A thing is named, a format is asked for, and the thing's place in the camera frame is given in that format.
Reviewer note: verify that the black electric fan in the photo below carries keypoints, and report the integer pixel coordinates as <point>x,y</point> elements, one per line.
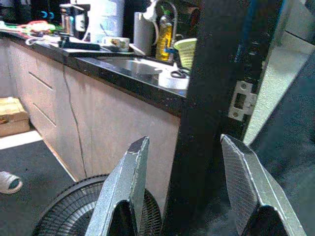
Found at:
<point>71,211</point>

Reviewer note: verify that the green plastic basket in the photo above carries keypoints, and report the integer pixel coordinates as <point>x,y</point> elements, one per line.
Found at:
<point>185,52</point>

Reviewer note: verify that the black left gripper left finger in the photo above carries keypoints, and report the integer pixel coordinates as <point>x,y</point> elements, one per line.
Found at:
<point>123,186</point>

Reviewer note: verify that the white patterned mug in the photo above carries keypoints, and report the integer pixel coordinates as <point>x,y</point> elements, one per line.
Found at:
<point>118,43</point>

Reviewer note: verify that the white tape roll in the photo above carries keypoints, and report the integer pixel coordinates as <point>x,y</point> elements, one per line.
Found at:
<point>173,82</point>

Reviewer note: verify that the black door frame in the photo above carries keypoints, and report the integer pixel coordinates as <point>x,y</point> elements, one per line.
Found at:
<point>204,98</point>

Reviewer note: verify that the person in red shirt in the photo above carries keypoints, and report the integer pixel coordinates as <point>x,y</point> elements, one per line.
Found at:
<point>9,183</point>

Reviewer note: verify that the silver door strike plate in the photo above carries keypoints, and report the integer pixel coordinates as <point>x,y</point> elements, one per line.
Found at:
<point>242,100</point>

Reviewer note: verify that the grey cylinder container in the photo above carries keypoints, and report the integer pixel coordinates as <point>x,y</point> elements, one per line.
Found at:
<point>144,34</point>

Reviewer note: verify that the black power strip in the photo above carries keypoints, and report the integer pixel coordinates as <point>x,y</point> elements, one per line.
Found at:
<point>78,45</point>

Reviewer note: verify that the dark jar with label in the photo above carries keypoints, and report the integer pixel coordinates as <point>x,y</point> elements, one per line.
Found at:
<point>73,20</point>

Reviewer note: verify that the black floor rug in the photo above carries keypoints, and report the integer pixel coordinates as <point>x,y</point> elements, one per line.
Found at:
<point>24,214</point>

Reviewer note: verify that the beige cabinet with black counter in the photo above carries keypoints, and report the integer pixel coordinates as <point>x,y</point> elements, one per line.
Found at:
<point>110,118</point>

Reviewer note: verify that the white water jug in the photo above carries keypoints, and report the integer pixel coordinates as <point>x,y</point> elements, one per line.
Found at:
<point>105,19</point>

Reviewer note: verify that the steel sink basin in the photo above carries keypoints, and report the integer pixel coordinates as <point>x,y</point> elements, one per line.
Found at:
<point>137,66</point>

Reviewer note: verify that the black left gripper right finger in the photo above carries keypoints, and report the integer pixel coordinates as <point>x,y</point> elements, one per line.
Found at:
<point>251,186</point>

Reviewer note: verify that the brown cardboard box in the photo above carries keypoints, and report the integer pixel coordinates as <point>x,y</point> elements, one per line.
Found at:
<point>12,118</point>

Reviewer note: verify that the yellow dish soap bottle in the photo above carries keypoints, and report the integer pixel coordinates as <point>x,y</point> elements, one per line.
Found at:
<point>164,39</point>

